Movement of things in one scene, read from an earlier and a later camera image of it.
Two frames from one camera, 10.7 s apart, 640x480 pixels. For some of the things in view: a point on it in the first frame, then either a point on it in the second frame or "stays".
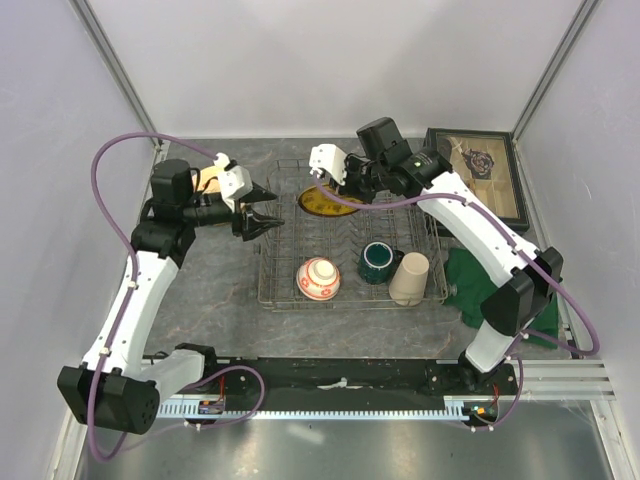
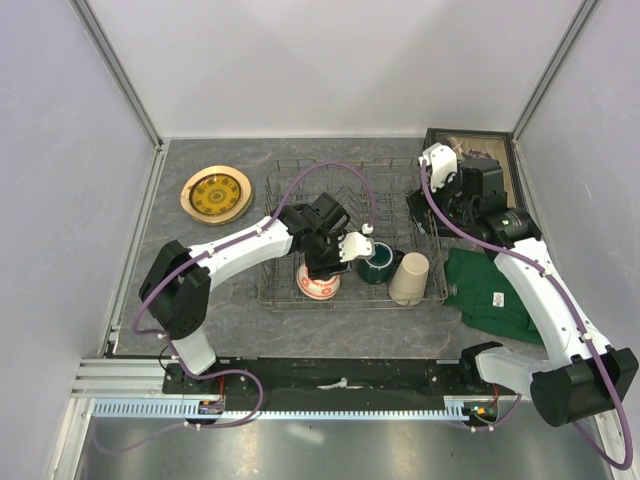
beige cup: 408,281 stays
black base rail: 349,379 stays
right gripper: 351,162 to 418,205
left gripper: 253,225 to 325,270
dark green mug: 378,262 stays
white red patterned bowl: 318,278 stays
